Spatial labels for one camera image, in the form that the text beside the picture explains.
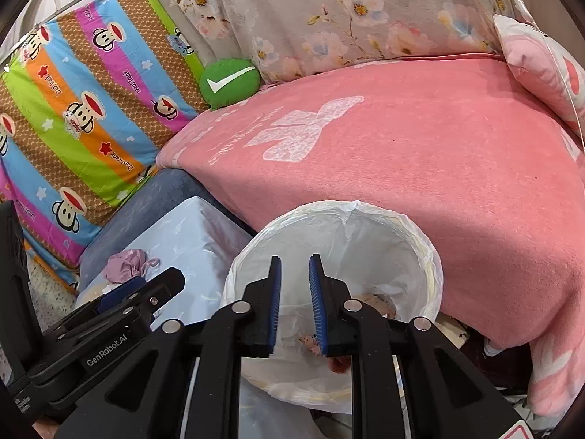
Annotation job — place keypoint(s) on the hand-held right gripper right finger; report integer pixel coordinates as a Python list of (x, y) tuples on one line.
[(316, 302)]

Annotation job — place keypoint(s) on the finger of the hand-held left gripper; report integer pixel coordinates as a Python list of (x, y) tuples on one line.
[(160, 290), (119, 290)]

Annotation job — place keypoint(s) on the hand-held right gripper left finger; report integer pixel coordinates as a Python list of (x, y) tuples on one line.
[(274, 302)]

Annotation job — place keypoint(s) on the pink scrunchie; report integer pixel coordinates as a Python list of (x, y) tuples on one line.
[(308, 342)]

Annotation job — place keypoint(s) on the tan stocking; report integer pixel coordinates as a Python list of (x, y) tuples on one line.
[(377, 304)]

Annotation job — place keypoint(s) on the dark red velvet scrunchie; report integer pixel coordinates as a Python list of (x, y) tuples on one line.
[(340, 365)]

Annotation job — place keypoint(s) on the bin with white plastic liner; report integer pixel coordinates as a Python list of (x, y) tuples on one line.
[(365, 247)]

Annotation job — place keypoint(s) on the blue grey sofa cushion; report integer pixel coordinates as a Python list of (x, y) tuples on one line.
[(169, 187)]

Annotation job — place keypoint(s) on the striped monkey print quilt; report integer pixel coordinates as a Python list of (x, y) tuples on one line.
[(91, 146)]

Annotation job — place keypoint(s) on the pink blanket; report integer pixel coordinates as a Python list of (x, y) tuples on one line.
[(411, 169)]

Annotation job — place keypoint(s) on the green cushion with white tick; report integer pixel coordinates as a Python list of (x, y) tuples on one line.
[(228, 84)]

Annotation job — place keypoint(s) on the metal curtain rod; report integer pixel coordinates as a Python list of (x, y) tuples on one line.
[(77, 3)]

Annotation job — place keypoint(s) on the pink white pillow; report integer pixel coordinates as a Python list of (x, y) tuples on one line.
[(539, 64)]

